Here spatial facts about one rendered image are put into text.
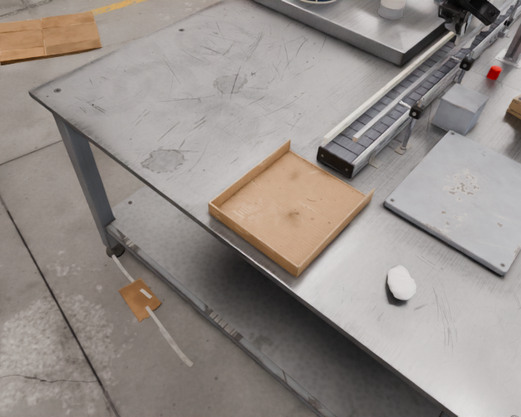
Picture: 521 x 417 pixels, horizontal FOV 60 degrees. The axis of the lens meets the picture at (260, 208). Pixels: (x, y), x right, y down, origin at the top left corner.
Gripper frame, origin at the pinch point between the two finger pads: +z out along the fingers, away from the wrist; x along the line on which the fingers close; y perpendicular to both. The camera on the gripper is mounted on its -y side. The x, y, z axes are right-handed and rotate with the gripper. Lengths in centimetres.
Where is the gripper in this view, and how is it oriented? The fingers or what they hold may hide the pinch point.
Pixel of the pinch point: (462, 34)
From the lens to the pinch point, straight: 166.0
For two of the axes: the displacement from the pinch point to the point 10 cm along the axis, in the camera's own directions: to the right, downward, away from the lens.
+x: -5.9, 8.1, -0.6
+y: -7.6, -5.2, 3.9
